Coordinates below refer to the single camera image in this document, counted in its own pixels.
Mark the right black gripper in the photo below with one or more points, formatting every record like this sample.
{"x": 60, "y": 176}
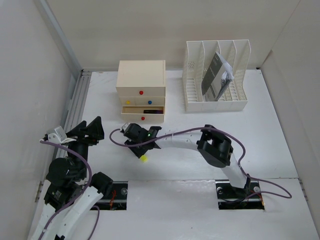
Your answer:
{"x": 138, "y": 152}

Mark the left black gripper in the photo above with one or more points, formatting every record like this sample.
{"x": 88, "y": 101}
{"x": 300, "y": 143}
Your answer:
{"x": 94, "y": 130}

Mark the yellow highlighter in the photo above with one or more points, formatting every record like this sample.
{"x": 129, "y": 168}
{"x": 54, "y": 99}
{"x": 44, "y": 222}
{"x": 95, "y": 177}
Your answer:
{"x": 144, "y": 158}

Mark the purple capped black highlighter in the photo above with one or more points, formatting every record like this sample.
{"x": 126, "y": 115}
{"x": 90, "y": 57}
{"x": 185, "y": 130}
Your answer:
{"x": 153, "y": 111}

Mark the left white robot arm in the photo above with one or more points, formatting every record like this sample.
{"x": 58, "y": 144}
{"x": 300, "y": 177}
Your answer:
{"x": 59, "y": 219}

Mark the cream drawer cabinet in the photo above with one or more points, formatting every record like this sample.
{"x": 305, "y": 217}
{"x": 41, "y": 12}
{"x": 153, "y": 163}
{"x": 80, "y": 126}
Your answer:
{"x": 141, "y": 73}

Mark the white mesh file organizer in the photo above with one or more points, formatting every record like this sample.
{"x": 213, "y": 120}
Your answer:
{"x": 198, "y": 56}

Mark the dark grey booklet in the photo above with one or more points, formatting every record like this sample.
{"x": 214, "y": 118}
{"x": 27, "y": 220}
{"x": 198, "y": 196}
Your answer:
{"x": 217, "y": 78}

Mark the aluminium rail frame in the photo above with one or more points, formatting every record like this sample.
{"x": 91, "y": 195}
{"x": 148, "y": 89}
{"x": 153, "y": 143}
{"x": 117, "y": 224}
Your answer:
{"x": 76, "y": 104}

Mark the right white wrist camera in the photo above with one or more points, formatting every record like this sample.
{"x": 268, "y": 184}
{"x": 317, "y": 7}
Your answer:
{"x": 124, "y": 127}

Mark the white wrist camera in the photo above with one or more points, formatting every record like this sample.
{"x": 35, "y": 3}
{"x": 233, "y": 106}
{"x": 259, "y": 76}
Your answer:
{"x": 124, "y": 127}
{"x": 57, "y": 135}

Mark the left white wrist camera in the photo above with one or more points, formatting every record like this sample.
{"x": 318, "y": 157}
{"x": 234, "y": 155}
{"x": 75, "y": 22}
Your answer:
{"x": 57, "y": 135}

